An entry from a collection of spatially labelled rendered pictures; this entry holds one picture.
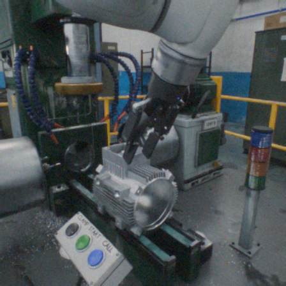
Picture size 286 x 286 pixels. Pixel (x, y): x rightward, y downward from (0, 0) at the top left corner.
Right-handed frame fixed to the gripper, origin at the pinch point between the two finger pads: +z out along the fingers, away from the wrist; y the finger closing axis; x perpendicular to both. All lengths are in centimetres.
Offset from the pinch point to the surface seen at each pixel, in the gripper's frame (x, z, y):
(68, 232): 8.6, 9.6, 20.5
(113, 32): -486, 157, -309
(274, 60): -119, 31, -339
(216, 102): -32, 17, -83
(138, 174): 0.4, 10.7, -3.2
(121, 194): 3.1, 13.2, 3.2
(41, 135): -42, 31, 9
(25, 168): -21.4, 23.4, 20.2
